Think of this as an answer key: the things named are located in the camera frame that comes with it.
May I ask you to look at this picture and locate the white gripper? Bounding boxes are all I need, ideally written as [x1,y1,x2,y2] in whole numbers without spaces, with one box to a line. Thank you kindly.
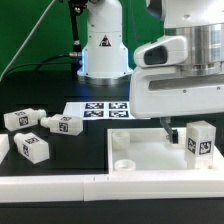
[129,66,224,144]

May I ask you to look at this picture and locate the white square table top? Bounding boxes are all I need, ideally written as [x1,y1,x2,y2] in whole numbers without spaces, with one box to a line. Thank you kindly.
[107,128,224,182]

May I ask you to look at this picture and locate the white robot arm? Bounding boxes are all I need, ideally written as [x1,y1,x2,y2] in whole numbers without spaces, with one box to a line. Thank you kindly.
[78,0,224,141]

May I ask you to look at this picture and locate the white U-shaped fence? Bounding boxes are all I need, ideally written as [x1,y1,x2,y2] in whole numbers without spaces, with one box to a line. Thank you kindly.
[0,129,224,203]

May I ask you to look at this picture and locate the white marker tag sheet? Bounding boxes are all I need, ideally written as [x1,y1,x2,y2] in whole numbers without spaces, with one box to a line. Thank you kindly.
[60,100,134,121]

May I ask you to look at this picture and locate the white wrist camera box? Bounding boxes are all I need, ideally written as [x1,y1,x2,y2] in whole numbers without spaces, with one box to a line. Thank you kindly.
[134,35,188,68]

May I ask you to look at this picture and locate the black cable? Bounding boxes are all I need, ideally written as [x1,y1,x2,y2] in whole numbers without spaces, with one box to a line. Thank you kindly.
[0,51,83,81]

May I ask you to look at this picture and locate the black camera stand pole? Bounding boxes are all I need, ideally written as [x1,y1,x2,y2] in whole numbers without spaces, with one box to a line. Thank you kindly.
[68,0,88,77]

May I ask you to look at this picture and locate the white cable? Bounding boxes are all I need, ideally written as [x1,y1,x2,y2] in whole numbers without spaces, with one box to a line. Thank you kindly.
[0,0,57,83]

